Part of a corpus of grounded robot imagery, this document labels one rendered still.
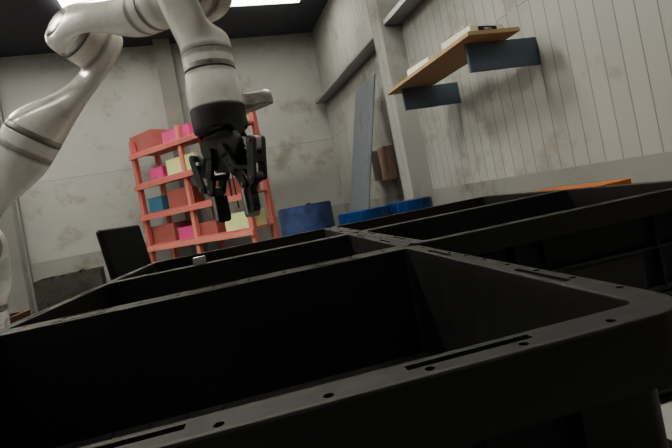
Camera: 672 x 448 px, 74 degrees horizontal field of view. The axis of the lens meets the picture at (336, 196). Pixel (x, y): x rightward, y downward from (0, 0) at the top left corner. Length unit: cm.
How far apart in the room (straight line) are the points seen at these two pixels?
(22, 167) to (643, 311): 88
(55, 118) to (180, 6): 36
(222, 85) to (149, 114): 872
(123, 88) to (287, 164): 338
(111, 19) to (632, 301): 76
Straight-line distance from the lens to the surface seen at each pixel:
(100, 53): 93
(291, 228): 546
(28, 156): 92
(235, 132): 61
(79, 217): 931
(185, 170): 749
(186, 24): 66
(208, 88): 63
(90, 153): 937
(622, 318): 19
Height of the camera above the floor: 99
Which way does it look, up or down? 1 degrees up
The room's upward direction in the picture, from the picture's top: 11 degrees counter-clockwise
